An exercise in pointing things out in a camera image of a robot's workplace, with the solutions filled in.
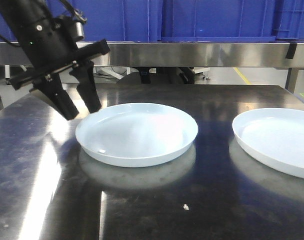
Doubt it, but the black tape strip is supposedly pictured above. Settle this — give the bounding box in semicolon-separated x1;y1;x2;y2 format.
286;42;297;60

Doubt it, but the blue plastic bin left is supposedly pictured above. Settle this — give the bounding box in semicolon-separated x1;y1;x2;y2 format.
0;14;17;42

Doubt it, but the blue crate far right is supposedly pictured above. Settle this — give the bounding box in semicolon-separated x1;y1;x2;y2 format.
273;0;304;41

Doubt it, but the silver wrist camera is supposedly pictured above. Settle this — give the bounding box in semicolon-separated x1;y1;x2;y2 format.
68;8;87;42

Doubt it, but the light blue plate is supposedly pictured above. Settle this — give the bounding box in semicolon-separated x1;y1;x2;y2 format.
232;108;304;179
75;103;198;168

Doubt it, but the blue plastic bin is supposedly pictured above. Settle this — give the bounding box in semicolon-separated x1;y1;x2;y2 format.
69;0;163;43
161;0;276;43
0;14;17;42

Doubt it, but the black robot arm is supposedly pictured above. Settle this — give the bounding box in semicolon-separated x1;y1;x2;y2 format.
0;0;110;120

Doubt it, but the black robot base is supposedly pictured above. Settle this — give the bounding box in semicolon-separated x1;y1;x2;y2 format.
117;67;195;85

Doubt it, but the small white crumb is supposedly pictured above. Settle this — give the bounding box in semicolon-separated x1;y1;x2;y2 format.
183;204;189;211

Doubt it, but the stainless steel shelf rail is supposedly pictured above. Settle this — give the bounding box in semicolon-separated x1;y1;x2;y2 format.
0;41;304;69

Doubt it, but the steel table leg right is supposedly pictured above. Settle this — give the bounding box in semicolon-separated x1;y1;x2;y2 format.
285;68;299;93

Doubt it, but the blue plastic bin right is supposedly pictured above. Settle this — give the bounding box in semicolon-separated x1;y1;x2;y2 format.
161;0;276;43

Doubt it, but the white caster leg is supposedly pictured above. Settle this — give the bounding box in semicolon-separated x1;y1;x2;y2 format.
4;65;10;85

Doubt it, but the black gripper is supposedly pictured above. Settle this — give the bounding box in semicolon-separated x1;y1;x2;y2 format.
8;14;111;121

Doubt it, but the blue plastic bin centre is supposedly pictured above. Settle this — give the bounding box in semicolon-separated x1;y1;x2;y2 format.
69;0;163;43

